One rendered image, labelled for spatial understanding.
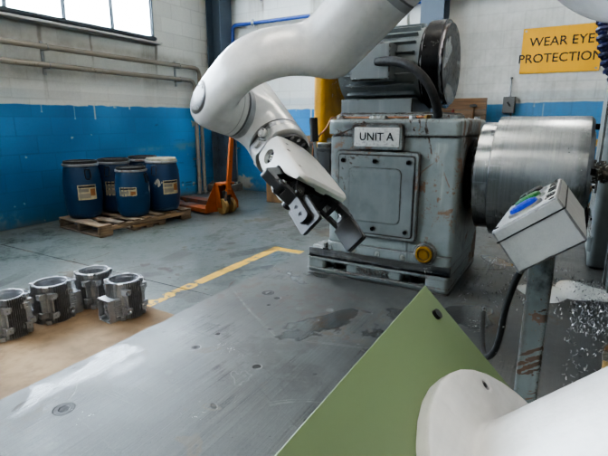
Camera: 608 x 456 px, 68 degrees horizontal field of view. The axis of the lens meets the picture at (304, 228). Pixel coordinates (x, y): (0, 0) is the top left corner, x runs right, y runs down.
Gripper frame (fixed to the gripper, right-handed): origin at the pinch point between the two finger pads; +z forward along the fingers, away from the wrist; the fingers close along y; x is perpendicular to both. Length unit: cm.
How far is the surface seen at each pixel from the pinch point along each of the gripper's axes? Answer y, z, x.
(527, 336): 16.4, 19.1, -7.2
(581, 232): 4.9, 17.0, -19.1
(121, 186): 176, -371, 246
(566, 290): 67, 6, -12
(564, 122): 45, -13, -33
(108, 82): 172, -545, 216
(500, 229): 3.5, 12.3, -14.2
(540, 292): 14.3, 16.7, -11.9
